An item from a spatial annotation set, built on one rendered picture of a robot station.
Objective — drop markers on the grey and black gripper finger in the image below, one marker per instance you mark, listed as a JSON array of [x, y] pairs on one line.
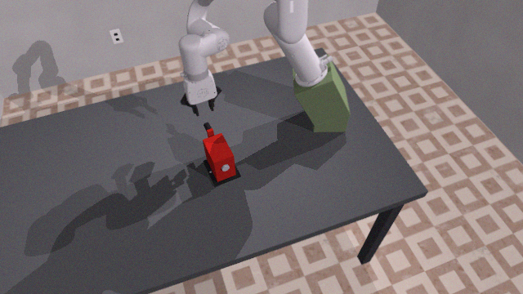
[[184, 101], [211, 102]]

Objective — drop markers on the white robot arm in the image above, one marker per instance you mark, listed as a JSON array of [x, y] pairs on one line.
[[286, 21]]

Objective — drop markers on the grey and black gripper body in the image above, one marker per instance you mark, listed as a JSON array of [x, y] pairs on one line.
[[197, 92]]

